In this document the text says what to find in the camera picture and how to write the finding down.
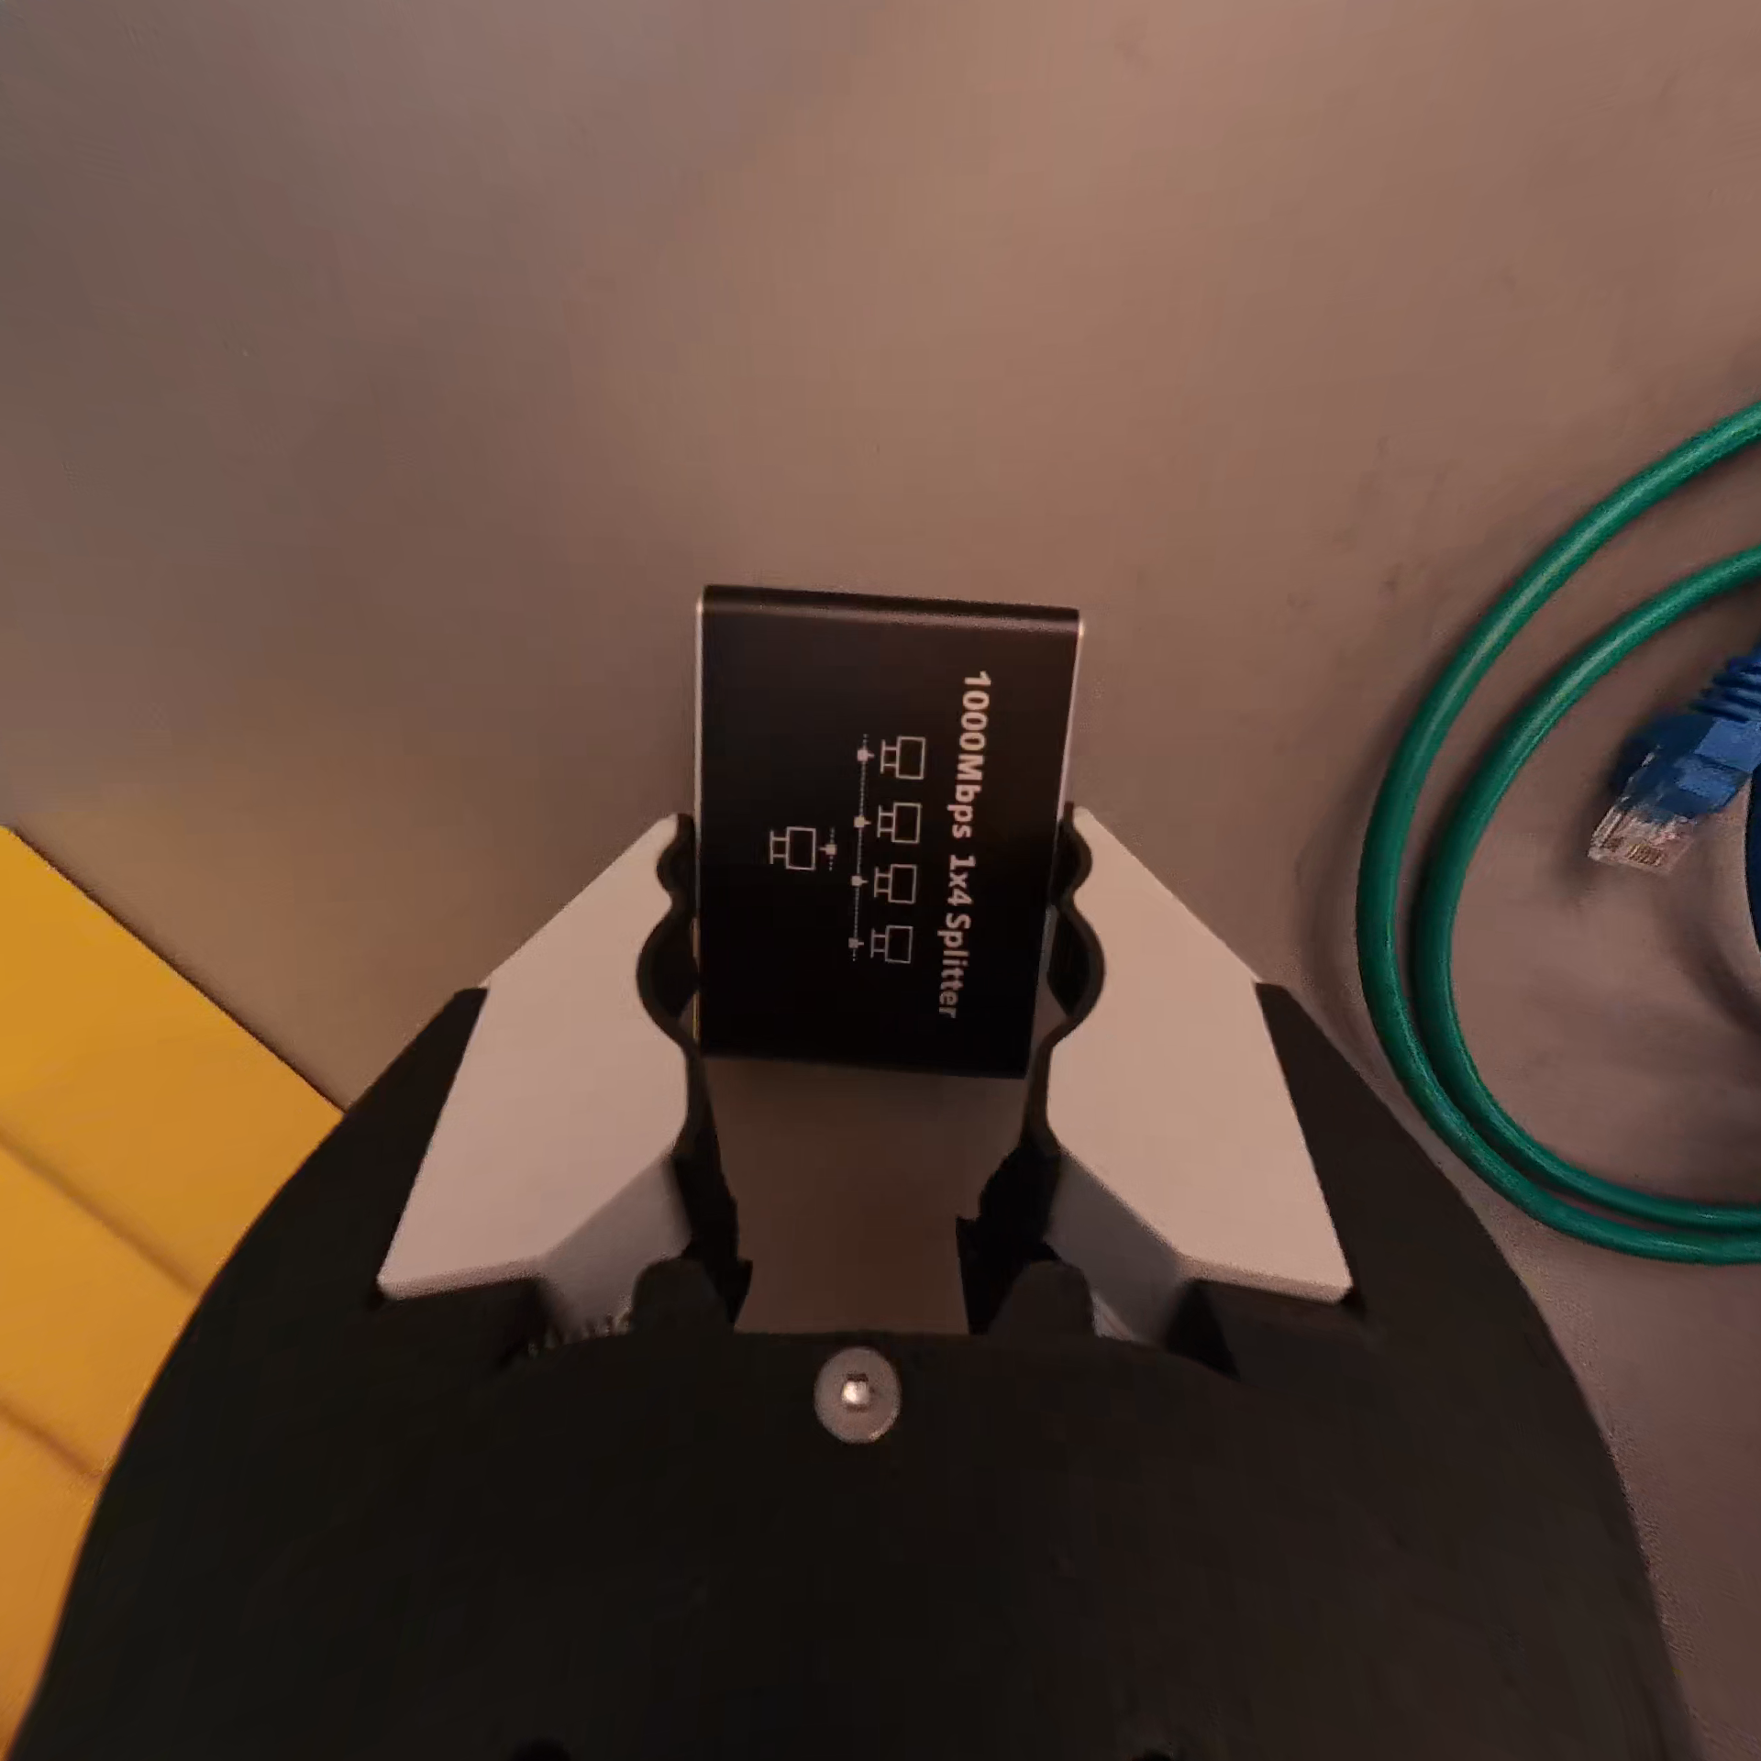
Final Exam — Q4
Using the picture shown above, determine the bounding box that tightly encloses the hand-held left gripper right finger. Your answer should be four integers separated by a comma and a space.
960, 805, 1356, 1333

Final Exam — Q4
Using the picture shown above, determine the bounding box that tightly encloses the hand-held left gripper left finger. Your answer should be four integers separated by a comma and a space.
374, 812, 757, 1314

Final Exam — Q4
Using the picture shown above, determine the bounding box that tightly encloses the green ethernet cable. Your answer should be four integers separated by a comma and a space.
1354, 404, 1761, 1263

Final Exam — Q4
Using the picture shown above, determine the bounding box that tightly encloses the yellow plastic bin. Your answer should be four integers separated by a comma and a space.
0, 821, 346, 1516

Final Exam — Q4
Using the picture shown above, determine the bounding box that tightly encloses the black ethernet splitter box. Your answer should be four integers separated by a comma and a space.
694, 584, 1088, 1082

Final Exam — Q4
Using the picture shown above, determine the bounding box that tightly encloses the blue ethernet cable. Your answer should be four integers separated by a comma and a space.
1588, 651, 1761, 952

